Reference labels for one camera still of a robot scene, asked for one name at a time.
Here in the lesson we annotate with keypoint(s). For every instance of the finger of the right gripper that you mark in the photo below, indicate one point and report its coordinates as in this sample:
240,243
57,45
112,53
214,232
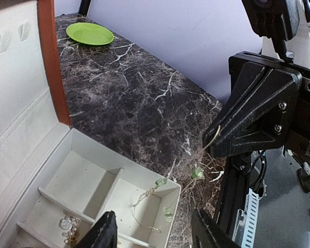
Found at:
258,113

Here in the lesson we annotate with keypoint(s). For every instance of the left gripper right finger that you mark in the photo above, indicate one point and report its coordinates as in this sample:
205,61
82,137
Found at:
206,233

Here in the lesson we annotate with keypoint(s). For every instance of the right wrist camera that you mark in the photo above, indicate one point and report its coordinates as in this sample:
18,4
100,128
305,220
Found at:
277,20

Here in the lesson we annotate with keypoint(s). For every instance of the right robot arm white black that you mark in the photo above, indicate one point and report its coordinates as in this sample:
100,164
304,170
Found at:
276,174

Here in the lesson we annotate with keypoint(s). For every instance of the green plate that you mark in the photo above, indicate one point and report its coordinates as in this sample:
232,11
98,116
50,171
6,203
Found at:
89,33

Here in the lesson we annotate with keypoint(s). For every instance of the white slotted cable duct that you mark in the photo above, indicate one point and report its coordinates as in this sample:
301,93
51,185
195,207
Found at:
246,221

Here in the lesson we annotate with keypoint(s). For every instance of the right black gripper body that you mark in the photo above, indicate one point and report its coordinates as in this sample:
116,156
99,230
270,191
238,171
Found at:
298,137

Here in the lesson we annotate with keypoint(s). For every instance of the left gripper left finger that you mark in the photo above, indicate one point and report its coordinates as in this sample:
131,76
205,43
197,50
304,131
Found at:
103,234

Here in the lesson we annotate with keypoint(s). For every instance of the right black frame post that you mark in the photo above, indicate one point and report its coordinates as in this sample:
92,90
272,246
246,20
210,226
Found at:
84,7

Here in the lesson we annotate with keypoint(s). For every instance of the red jewelry box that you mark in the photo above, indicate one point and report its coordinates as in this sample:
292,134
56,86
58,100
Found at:
56,182

